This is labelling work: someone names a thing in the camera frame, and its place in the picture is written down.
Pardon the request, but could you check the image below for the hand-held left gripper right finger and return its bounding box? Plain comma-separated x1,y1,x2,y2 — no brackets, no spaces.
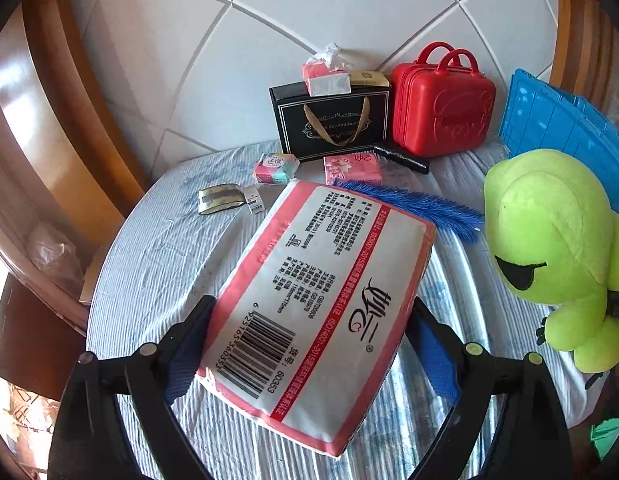
407,297,573,480

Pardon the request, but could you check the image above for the striped light blue tablecloth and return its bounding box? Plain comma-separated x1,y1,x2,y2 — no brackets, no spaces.
84,140,610,480

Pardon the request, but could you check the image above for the dark wooden stool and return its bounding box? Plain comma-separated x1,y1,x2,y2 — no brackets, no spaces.
0,275,88,386

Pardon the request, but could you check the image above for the green cloth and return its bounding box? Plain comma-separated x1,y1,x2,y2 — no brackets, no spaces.
589,412,619,461

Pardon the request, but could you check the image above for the large pink white tissue pack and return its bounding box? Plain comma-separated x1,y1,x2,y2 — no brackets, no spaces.
196,179,437,458

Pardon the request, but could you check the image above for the blue feather duster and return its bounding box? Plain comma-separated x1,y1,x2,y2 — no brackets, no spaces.
334,180,486,242

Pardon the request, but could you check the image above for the beige flat box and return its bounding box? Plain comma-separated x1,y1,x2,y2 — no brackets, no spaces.
349,71,391,88

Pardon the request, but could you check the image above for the pink floral tissue pack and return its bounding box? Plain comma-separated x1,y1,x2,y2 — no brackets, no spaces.
323,154,383,186

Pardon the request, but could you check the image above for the clear plastic bag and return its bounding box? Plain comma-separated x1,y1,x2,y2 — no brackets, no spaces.
32,225,85,301

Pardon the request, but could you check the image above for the black gift box gold handle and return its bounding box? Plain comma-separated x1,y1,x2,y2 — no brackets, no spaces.
268,81,393,162

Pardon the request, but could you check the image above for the small white box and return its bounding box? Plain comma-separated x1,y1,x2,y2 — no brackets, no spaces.
244,185,265,215

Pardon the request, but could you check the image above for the green plush frog toy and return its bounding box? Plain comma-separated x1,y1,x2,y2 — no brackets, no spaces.
483,148,619,373

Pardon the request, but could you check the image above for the brown wooden furniture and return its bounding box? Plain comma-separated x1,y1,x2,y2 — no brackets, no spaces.
0,0,150,241

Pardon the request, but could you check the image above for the opened pink tissue pack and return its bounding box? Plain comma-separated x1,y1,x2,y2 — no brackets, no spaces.
302,42,351,97

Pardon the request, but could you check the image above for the red mini suitcase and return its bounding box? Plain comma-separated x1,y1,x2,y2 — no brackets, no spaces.
391,41,497,157

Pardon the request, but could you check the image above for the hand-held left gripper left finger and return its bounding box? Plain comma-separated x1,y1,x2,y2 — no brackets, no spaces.
47,295,218,480

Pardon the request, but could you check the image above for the blue plastic crate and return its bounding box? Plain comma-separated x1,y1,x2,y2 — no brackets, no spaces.
498,68,619,173

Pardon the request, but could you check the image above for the brown wooden panel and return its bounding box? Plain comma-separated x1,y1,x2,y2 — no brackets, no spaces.
548,0,617,108

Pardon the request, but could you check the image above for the pink teal sanitary pad pack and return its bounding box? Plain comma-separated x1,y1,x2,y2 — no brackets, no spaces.
253,152,298,187

